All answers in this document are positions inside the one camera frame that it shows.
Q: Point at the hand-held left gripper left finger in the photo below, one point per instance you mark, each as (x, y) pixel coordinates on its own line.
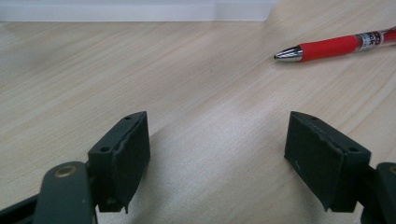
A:
(121, 161)

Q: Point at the red pen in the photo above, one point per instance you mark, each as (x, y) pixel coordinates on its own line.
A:
(327, 48)

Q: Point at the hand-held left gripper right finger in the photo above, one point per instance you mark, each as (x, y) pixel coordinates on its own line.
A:
(323, 161)

